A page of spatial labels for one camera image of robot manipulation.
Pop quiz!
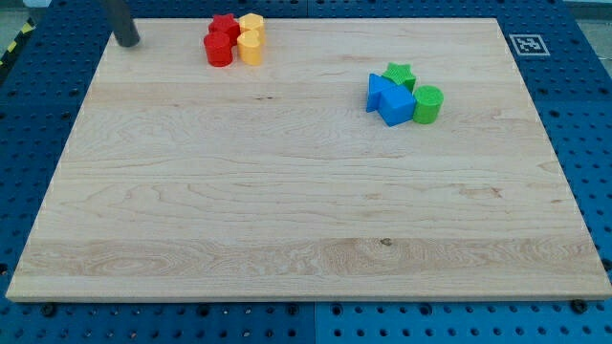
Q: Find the green star block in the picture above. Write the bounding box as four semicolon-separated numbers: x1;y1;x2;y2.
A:
382;62;417;93

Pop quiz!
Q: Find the yellow hexagon block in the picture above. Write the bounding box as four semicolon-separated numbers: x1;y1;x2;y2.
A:
238;12;266;44

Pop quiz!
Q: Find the red star block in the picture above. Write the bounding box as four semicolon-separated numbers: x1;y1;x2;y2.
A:
208;13;241;46

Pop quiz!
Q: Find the blue cube block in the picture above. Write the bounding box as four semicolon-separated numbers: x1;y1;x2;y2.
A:
378;85;416;126

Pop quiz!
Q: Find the blue triangle block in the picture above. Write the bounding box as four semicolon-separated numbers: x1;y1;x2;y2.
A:
366;74;396;113

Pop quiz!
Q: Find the light wooden board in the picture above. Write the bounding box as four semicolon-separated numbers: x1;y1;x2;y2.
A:
7;18;611;303

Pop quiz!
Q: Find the yellow heart block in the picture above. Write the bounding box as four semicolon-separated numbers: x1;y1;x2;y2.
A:
237;30;263;66

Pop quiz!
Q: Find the green cylinder block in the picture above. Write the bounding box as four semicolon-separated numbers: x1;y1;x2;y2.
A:
413;85;444;124

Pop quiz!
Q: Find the red cylinder block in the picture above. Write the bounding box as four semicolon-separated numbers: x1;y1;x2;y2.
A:
203;32;233;67

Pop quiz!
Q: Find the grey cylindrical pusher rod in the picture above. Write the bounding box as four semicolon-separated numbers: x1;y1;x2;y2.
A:
100;0;141;48

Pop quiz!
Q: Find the white fiducial marker tag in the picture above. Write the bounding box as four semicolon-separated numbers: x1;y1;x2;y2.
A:
510;33;550;56

